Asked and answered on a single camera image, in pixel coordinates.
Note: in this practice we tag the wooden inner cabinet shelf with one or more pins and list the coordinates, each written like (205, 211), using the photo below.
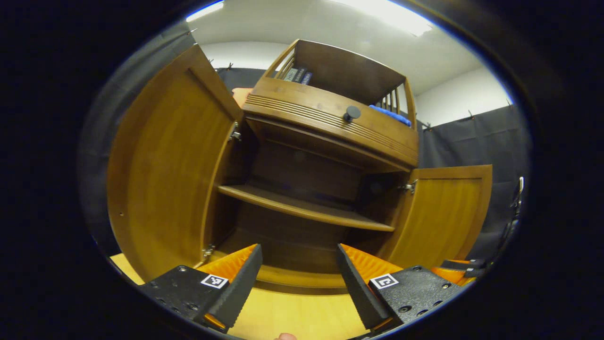
(306, 210)

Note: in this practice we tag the dark grey book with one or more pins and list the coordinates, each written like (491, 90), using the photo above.
(298, 76)

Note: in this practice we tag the round black drawer knob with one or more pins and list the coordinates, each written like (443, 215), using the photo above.
(351, 114)

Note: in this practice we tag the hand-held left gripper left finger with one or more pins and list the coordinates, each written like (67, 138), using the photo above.
(240, 288)

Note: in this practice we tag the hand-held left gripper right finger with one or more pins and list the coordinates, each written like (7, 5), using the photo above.
(358, 288)

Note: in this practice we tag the wooden ribbed cabinet drawer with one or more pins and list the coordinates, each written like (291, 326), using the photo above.
(302, 101)

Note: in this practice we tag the blue book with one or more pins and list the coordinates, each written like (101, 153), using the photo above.
(306, 78)

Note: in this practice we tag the wooden double-door shoe cabinet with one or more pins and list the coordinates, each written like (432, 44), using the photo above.
(339, 71)

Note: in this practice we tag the blue folded towel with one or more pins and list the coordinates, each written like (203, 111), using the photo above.
(391, 115)

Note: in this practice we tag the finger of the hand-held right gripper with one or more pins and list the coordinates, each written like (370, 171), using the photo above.
(465, 267)

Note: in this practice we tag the black backdrop cloth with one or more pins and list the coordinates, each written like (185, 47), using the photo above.
(495, 141)

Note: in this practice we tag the metal door hinge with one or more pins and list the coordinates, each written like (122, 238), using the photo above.
(235, 133)
(408, 187)
(208, 251)

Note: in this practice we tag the long ceiling light strip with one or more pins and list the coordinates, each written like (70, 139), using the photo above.
(205, 10)

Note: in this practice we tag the wooden cabinet door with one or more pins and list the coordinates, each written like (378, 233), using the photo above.
(443, 217)
(170, 165)

